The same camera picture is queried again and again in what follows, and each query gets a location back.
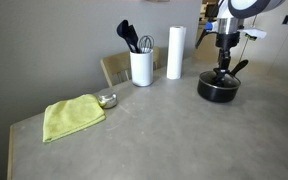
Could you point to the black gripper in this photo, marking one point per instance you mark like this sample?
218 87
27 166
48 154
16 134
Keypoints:
227 39

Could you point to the glass lid with black knob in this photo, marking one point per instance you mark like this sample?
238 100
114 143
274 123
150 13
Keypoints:
232 81

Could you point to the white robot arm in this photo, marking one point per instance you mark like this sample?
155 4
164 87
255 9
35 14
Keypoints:
250 6

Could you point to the beige cabinet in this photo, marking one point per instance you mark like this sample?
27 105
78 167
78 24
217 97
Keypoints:
205 50

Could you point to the white paper towel roll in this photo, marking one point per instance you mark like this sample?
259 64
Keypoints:
176 53

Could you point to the metal whisk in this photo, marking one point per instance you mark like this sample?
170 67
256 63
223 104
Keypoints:
146 42

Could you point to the white utensil holder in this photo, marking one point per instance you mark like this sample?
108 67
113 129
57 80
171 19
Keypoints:
141 68

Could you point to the black spatula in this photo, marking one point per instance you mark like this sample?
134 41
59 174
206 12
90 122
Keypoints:
134 36

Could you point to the black ladle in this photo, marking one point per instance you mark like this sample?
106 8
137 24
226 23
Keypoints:
123 30

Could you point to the small round metal container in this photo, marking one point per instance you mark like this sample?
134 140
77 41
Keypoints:
108 100

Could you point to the yellow-green cloth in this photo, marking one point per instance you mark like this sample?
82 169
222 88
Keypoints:
72 115

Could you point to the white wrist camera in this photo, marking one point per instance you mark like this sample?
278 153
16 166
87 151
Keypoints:
254 32

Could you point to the black wall switch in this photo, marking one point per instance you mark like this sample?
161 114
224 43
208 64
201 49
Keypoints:
286 19

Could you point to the wooden chair by wall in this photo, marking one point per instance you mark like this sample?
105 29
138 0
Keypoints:
115 65

